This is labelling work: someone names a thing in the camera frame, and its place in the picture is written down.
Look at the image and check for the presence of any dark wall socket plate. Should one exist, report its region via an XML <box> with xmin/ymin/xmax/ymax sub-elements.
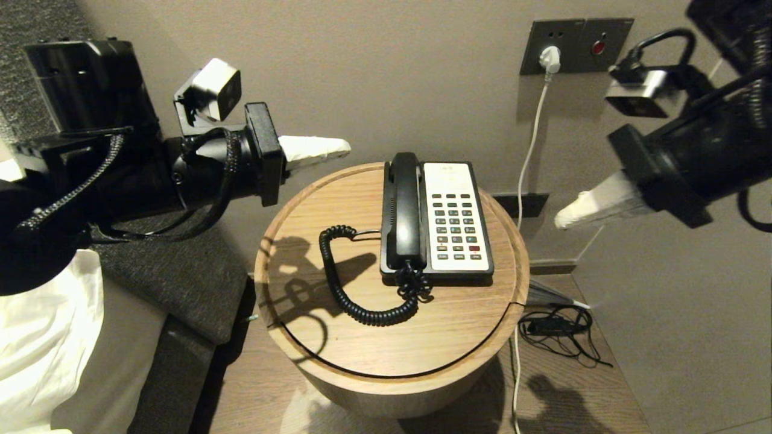
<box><xmin>520</xmin><ymin>18</ymin><xmax>584</xmax><ymax>75</ymax></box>

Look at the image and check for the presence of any black telephone base white keypad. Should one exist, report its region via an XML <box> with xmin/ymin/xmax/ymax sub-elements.
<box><xmin>379</xmin><ymin>160</ymin><xmax>495</xmax><ymax>285</ymax></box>

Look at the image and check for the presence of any white power plug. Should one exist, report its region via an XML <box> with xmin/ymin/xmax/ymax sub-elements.
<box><xmin>539</xmin><ymin>45</ymin><xmax>562</xmax><ymax>82</ymax></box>

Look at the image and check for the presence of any white power cable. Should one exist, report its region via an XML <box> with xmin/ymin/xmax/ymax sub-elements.
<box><xmin>512</xmin><ymin>78</ymin><xmax>551</xmax><ymax>434</ymax></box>

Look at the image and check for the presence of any black phone cord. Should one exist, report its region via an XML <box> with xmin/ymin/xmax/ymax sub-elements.
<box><xmin>318</xmin><ymin>224</ymin><xmax>434</xmax><ymax>327</ymax></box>

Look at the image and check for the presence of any dark switch plate red button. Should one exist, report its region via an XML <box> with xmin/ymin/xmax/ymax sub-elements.
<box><xmin>576</xmin><ymin>17</ymin><xmax>635</xmax><ymax>73</ymax></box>

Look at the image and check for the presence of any small dark skirting socket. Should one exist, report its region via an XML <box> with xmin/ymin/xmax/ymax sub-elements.
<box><xmin>492</xmin><ymin>192</ymin><xmax>549</xmax><ymax>219</ymax></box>

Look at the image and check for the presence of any round wooden bedside table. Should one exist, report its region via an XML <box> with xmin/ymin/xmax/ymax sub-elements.
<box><xmin>254</xmin><ymin>162</ymin><xmax>531</xmax><ymax>420</ymax></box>

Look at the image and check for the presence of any black telephone handset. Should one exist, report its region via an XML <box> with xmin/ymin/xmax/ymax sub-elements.
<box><xmin>384</xmin><ymin>152</ymin><xmax>428</xmax><ymax>271</ymax></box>

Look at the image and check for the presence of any grey folded umbrella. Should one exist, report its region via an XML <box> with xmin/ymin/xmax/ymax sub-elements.
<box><xmin>526</xmin><ymin>280</ymin><xmax>592</xmax><ymax>312</ymax></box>

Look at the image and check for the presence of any tangled black floor cable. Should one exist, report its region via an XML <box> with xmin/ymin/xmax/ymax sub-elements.
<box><xmin>517</xmin><ymin>306</ymin><xmax>613</xmax><ymax>369</ymax></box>

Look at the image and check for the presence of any dark fabric bed base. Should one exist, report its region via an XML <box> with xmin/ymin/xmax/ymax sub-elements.
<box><xmin>128</xmin><ymin>316</ymin><xmax>217</xmax><ymax>434</ymax></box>

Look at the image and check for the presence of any white bed linen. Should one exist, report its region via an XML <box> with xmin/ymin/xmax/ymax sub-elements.
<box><xmin>0</xmin><ymin>158</ymin><xmax>104</xmax><ymax>434</ymax></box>

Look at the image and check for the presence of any grey fabric headboard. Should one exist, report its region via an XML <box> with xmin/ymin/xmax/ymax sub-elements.
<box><xmin>0</xmin><ymin>0</ymin><xmax>249</xmax><ymax>345</ymax></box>

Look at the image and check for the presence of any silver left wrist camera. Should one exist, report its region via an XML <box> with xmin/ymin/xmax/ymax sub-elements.
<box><xmin>174</xmin><ymin>57</ymin><xmax>243</xmax><ymax>136</ymax></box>

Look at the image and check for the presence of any beige mattress side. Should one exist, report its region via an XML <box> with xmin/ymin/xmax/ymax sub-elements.
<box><xmin>53</xmin><ymin>280</ymin><xmax>169</xmax><ymax>434</ymax></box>

